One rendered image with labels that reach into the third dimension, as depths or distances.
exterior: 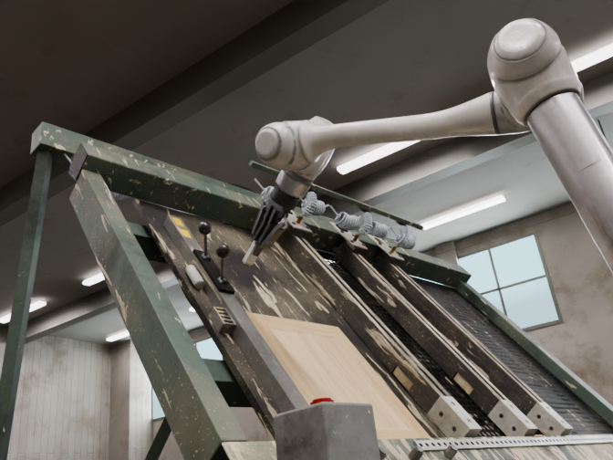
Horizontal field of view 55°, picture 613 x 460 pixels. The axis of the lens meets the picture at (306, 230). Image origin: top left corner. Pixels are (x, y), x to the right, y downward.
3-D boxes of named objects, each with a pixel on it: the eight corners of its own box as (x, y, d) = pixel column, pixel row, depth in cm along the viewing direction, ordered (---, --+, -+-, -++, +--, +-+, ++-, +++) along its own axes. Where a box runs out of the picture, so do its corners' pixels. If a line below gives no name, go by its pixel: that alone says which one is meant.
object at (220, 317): (218, 332, 149) (223, 322, 149) (208, 315, 154) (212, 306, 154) (231, 334, 152) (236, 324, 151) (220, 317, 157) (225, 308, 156)
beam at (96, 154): (75, 182, 185) (88, 153, 182) (68, 167, 192) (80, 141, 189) (462, 290, 330) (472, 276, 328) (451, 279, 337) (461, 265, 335)
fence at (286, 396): (308, 456, 124) (317, 442, 123) (161, 224, 191) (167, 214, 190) (325, 455, 127) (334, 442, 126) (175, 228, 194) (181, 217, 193)
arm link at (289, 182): (303, 170, 164) (292, 188, 165) (278, 160, 158) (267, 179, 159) (319, 184, 158) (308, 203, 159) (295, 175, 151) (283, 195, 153)
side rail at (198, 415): (194, 485, 109) (222, 440, 106) (68, 198, 186) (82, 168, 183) (221, 483, 113) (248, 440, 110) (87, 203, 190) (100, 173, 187)
